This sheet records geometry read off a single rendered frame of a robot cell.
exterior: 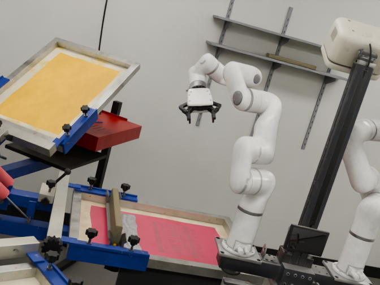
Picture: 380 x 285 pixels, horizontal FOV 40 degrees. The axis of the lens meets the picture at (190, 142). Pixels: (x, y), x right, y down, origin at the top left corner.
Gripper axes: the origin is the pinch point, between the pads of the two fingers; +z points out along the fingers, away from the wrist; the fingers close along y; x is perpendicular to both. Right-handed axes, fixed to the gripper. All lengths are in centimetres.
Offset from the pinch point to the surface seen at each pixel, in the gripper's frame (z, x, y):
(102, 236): 27, 39, -42
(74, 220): 21, 34, -53
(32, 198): 15, 27, -69
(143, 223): 10, 56, -26
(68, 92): -73, 51, -67
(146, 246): 29, 44, -24
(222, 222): 0, 75, 12
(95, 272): -39, 194, -69
